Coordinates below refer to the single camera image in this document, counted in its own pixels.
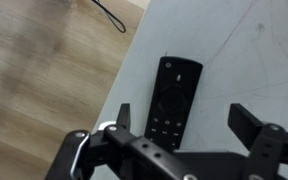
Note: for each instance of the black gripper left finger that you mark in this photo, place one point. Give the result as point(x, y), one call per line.
point(124, 116)

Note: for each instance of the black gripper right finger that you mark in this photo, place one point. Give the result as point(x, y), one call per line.
point(245, 125)

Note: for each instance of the black remote control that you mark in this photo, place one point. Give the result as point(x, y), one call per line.
point(172, 100)

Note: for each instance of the white TV stand cabinet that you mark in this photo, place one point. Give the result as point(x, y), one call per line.
point(234, 50)

